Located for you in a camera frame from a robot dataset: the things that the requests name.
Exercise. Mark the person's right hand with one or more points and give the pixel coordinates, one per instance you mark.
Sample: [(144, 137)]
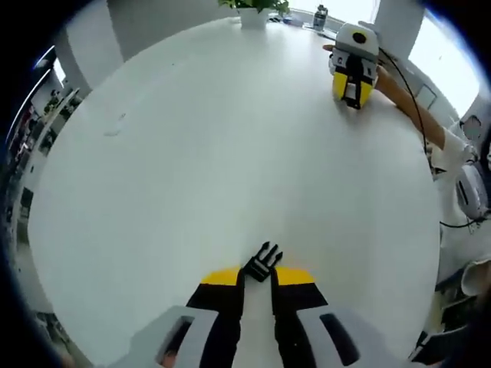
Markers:
[(386, 82)]

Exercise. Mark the small dark bottle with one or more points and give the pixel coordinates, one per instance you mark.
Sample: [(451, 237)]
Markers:
[(319, 19)]

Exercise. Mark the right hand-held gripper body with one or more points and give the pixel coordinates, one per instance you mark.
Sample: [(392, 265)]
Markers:
[(358, 38)]

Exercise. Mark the black socket plastic buckle part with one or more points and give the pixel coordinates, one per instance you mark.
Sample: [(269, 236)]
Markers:
[(353, 102)]

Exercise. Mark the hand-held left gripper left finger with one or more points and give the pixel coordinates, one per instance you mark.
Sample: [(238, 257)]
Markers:
[(207, 329)]

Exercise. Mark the white chest device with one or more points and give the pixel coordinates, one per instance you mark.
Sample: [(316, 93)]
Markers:
[(470, 191)]

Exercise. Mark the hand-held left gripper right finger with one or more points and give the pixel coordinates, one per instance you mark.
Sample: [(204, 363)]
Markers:
[(307, 329)]

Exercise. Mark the black pronged plastic buckle part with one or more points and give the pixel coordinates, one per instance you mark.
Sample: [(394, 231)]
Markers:
[(259, 264)]

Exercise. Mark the green potted plant white pot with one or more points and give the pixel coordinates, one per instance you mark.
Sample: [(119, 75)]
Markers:
[(253, 19)]

